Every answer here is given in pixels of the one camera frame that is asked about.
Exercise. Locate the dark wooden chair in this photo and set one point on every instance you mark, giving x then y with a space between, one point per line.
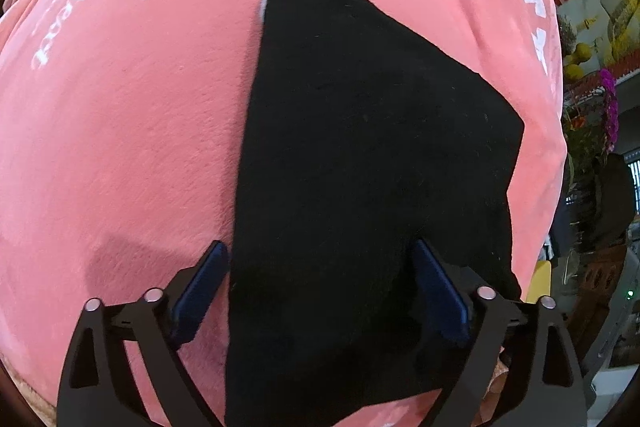
607 212

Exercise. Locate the purple orchid plant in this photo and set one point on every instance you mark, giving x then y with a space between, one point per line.
609 107

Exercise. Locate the black knit garment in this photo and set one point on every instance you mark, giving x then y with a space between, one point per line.
360 157

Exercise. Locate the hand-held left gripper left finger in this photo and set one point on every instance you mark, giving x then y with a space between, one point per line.
197 294

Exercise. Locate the pink printed blanket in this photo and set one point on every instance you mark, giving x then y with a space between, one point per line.
125 132

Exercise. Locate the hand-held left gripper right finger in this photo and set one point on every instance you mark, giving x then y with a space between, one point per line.
445 294

